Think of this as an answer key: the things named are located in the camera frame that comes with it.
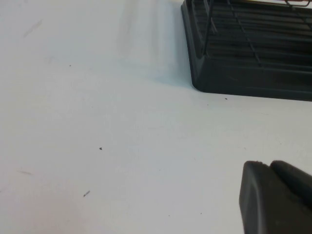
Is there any black wire dish rack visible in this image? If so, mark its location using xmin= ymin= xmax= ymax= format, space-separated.
xmin=190 ymin=0 xmax=312 ymax=68

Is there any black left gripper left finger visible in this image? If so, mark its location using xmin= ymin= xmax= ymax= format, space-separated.
xmin=238 ymin=160 xmax=312 ymax=234

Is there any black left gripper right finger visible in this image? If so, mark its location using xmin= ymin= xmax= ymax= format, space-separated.
xmin=269 ymin=160 xmax=312 ymax=211

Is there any black plastic drip tray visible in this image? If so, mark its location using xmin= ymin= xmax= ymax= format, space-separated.
xmin=180 ymin=0 xmax=312 ymax=102

